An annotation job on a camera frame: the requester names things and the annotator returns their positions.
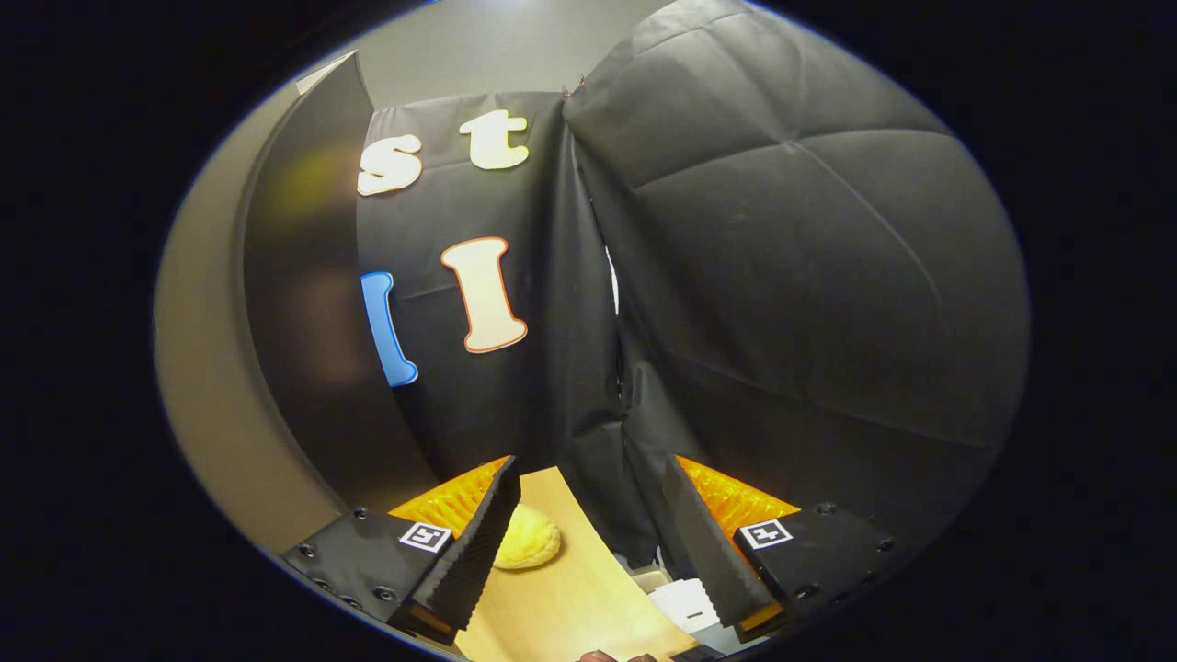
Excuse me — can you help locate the yellow round sponge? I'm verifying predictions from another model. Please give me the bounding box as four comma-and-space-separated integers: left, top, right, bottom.
492, 504, 562, 571

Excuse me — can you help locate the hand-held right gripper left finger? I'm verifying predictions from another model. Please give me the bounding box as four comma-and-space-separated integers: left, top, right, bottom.
280, 455, 522, 645

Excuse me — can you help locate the grey shoe cabinet door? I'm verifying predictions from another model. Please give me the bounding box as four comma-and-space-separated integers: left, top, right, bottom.
154, 83, 346, 553

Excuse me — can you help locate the black backdrop cloth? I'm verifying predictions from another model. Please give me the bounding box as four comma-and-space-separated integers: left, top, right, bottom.
354, 0, 1031, 589

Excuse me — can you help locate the grey double-door shoe cabinet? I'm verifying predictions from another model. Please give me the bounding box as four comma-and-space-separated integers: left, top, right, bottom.
241, 51, 442, 511

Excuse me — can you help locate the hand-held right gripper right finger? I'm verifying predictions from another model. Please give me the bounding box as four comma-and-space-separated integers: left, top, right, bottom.
662, 453, 897, 645

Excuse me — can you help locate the white paper box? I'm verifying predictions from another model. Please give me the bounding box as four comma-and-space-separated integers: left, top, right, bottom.
648, 579, 720, 635

